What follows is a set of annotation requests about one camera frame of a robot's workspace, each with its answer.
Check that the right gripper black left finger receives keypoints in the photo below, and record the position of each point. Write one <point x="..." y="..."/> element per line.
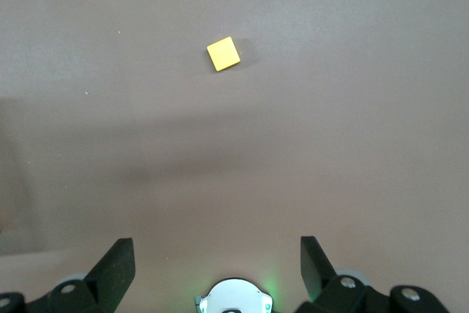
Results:
<point x="110" y="276"/>

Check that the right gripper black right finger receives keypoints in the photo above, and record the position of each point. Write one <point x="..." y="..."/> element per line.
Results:
<point x="320" y="276"/>

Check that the yellow cube block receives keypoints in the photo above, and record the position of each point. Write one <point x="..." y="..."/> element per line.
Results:
<point x="223" y="54"/>

